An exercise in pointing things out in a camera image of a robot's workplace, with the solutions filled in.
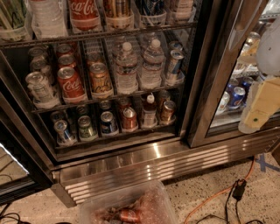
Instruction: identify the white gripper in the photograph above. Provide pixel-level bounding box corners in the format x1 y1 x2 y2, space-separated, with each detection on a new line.
238 76 280 134

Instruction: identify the green soda can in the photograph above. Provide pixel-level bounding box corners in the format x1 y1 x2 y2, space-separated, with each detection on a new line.
78 115 98 142

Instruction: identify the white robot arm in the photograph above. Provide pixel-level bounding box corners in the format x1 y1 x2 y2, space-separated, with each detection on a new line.
238 17 280 134

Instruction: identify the blue Pepsi can left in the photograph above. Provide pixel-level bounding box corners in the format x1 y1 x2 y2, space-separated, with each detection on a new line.
227 87 246 109

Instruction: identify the glass fridge door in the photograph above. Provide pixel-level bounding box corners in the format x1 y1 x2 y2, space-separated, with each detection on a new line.
185 0 279 148

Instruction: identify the bronze can bottom shelf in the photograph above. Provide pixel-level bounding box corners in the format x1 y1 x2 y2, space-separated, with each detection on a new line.
160 100 176 123

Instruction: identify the slim blue silver can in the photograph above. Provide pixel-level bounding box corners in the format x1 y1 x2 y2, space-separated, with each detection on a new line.
166 50 185 81

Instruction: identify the red soda can bottom shelf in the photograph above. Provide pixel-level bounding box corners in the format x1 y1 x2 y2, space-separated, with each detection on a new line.
122 107 138 132

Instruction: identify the dark blue soda can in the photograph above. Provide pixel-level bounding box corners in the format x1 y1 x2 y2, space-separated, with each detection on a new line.
101 111 119 136

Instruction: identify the orange gold can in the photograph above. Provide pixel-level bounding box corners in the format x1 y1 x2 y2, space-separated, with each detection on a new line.
89 62 114 99

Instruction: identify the orange can in bin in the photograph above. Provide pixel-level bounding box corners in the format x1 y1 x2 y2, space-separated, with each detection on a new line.
119 209 141 223

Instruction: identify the red Coca-Cola can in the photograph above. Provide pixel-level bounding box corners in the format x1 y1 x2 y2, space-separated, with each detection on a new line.
58 66 87 104

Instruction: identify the Coca-Cola bottle top shelf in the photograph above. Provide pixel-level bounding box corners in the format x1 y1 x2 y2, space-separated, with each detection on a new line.
68 0 99 32

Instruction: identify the blue white can bottom left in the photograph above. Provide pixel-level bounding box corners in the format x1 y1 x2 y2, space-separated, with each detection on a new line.
53 120 76 146

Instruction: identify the silver white can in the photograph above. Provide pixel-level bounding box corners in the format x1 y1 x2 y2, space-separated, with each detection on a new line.
25 72 60 109

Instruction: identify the black power adapter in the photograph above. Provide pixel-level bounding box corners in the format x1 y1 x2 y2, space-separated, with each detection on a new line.
233 179 247 201

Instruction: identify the clear water bottle right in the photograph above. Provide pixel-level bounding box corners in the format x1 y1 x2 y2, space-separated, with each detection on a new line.
140 38 165 89

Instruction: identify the clear water bottle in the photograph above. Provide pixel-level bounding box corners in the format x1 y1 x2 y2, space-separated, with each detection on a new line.
115 42 138 95
140 38 165 89

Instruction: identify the juice bottle white cap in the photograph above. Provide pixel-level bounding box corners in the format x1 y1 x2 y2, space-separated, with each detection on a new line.
141 94 157 128

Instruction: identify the clear water bottle left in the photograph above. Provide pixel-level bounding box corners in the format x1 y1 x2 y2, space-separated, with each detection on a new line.
115 42 138 95

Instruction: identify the clear plastic bin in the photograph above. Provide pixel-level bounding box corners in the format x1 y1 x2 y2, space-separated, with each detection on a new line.
79 180 178 224

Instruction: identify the orange extension cable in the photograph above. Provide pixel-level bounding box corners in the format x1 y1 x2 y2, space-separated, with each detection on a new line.
183 156 256 224

